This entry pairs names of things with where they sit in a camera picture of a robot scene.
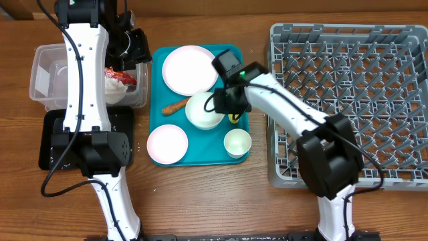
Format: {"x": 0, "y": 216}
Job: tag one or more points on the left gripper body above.
{"x": 127, "y": 51}

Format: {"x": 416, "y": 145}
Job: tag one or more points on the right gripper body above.
{"x": 224, "y": 103}

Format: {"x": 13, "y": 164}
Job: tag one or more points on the red snack wrapper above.
{"x": 122, "y": 77}

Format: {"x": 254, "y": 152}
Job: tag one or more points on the white napkin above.
{"x": 114, "y": 86}

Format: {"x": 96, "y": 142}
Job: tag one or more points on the white bowl with rice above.
{"x": 197, "y": 115}

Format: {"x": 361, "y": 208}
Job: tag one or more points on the large white plate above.
{"x": 187, "y": 70}

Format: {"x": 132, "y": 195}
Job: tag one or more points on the brown carrot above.
{"x": 175, "y": 107}

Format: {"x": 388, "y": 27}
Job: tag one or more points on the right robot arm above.
{"x": 328, "y": 158}

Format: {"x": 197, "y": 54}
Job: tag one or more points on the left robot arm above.
{"x": 98, "y": 37}

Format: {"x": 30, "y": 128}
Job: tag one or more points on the grey dishwasher rack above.
{"x": 376, "y": 75}

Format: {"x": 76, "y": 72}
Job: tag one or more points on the yellow plastic spoon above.
{"x": 233, "y": 118}

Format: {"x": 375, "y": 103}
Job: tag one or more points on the white cup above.
{"x": 237, "y": 143}

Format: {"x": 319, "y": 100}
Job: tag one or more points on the teal serving tray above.
{"x": 205, "y": 147}

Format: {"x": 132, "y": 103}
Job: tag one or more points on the black plastic tray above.
{"x": 121, "y": 119}

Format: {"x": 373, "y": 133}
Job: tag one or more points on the clear plastic bin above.
{"x": 49, "y": 81}

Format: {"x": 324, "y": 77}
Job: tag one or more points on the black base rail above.
{"x": 293, "y": 236}

